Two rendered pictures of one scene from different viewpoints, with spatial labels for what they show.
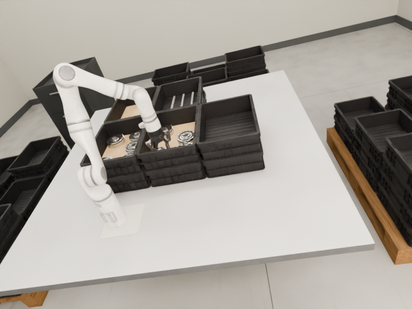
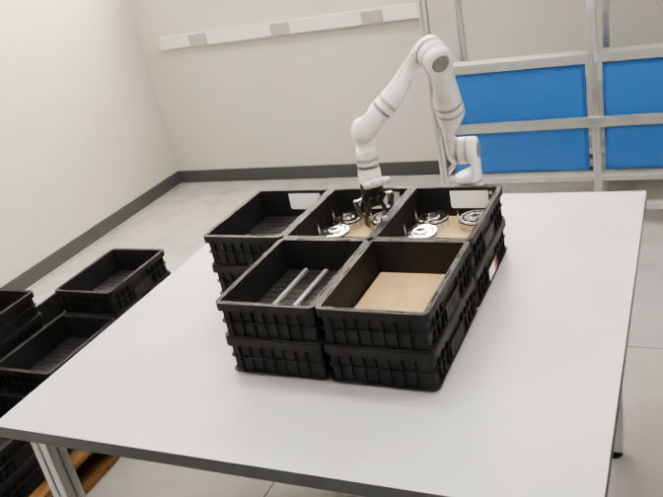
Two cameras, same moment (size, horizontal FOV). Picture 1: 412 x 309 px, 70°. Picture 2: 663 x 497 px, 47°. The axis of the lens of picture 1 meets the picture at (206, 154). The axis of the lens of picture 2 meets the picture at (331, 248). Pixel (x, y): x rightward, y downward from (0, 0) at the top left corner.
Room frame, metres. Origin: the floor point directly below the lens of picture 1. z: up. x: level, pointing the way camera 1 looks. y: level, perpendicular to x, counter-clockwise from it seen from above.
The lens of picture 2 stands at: (3.54, 0.75, 1.82)
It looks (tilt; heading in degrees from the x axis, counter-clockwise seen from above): 24 degrees down; 198
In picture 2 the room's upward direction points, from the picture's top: 12 degrees counter-clockwise
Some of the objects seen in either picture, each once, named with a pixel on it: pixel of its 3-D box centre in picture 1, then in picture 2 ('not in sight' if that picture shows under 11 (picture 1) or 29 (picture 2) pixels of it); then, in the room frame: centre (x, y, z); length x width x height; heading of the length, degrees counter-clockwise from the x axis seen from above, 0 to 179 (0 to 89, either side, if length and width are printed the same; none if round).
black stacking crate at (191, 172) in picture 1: (179, 152); not in sight; (1.36, 0.14, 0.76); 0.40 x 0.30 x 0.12; 169
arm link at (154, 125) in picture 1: (149, 121); (371, 173); (1.30, 0.22, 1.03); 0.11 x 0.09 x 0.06; 29
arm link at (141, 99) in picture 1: (144, 105); (364, 142); (1.27, 0.21, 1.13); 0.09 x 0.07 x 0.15; 11
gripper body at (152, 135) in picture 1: (156, 134); (372, 192); (1.28, 0.21, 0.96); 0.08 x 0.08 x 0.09
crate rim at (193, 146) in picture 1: (170, 129); (350, 214); (1.36, 0.14, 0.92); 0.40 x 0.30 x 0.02; 169
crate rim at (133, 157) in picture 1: (118, 139); (439, 214); (1.42, 0.44, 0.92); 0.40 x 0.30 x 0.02; 169
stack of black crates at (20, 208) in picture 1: (30, 211); not in sight; (1.82, 1.43, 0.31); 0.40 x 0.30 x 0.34; 170
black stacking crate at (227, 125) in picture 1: (228, 127); (272, 228); (1.30, -0.15, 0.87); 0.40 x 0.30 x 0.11; 169
